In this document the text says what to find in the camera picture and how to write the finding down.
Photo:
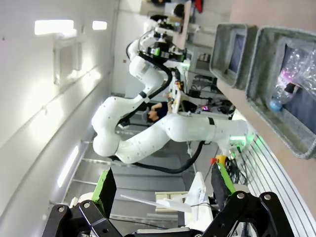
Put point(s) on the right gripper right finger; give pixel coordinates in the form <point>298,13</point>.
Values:
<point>219,187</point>

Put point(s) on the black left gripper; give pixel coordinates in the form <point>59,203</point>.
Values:
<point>170,50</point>

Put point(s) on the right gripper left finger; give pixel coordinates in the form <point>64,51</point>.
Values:
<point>108,195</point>

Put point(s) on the clear bottle pink label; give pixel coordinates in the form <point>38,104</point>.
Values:
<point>281,91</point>

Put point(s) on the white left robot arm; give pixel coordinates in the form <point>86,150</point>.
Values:
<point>138,145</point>

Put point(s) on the yellow red emergency stop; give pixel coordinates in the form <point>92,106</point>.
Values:
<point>221,159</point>

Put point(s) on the dark haired background person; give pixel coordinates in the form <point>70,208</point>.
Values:
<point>179,11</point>

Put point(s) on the grey fabric basket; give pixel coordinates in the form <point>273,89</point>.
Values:
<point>261,74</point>
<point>222,61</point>

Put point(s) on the seated person dark shirt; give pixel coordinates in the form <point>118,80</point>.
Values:
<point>161,111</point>

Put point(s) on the ceiling light panel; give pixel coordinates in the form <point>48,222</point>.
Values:
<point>99,25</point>
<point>54,27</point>

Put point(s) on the white ceiling unit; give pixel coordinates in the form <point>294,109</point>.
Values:
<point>66,59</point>

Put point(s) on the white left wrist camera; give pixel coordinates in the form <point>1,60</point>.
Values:
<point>161,30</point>

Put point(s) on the aluminium slotted base plate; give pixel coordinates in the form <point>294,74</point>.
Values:
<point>271,187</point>

